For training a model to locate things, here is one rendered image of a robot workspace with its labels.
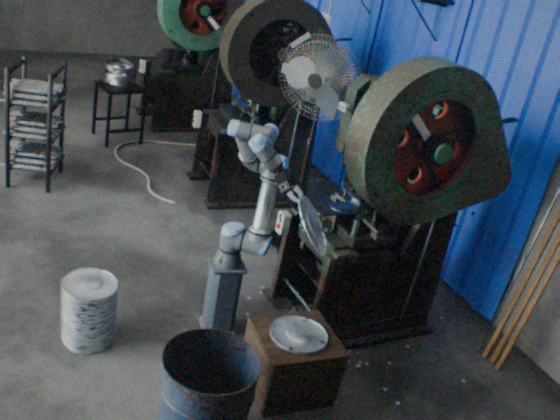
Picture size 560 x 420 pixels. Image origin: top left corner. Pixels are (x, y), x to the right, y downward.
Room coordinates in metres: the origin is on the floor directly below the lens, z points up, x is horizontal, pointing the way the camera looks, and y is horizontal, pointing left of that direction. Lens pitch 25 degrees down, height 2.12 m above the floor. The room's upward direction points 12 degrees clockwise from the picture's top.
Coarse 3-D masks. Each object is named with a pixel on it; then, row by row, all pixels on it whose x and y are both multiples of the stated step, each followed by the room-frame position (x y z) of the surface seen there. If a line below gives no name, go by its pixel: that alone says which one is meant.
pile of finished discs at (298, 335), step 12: (276, 324) 2.38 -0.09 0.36; (288, 324) 2.40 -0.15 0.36; (300, 324) 2.42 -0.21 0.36; (312, 324) 2.44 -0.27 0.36; (276, 336) 2.28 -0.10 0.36; (288, 336) 2.30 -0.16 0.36; (300, 336) 2.31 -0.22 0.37; (312, 336) 2.34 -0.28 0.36; (324, 336) 2.35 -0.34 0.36; (288, 348) 2.21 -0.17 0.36; (300, 348) 2.22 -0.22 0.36; (312, 348) 2.24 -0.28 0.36
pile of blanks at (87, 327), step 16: (64, 304) 2.28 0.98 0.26; (80, 304) 2.24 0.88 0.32; (96, 304) 2.26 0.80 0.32; (112, 304) 2.34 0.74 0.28; (64, 320) 2.27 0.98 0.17; (80, 320) 2.24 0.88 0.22; (96, 320) 2.26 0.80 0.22; (112, 320) 2.35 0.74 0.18; (64, 336) 2.27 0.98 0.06; (80, 336) 2.24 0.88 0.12; (96, 336) 2.26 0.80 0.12; (112, 336) 2.35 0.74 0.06; (80, 352) 2.23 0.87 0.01; (96, 352) 2.26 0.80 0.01
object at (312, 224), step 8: (304, 208) 2.40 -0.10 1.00; (312, 208) 2.52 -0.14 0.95; (304, 216) 2.34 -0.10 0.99; (312, 216) 2.43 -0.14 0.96; (304, 224) 2.26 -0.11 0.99; (312, 224) 2.37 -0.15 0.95; (320, 224) 2.51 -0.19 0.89; (312, 232) 2.32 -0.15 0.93; (320, 232) 2.45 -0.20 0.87; (312, 240) 2.27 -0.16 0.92; (320, 240) 2.39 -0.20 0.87; (320, 248) 2.33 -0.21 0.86
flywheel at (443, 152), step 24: (432, 120) 2.71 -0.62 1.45; (456, 120) 2.78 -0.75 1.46; (408, 144) 2.65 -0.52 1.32; (432, 144) 2.59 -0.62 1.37; (456, 144) 2.84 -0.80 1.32; (408, 168) 2.67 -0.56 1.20; (432, 168) 2.75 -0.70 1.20; (456, 168) 2.84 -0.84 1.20; (408, 192) 2.70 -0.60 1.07; (432, 192) 2.77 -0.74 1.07
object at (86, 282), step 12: (72, 276) 2.41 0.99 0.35; (84, 276) 2.43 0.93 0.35; (96, 276) 2.46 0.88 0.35; (108, 276) 2.48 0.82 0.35; (72, 288) 2.31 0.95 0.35; (84, 288) 2.32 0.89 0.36; (96, 288) 2.35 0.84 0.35; (108, 288) 2.38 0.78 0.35; (84, 300) 2.24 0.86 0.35; (96, 300) 2.26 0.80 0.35
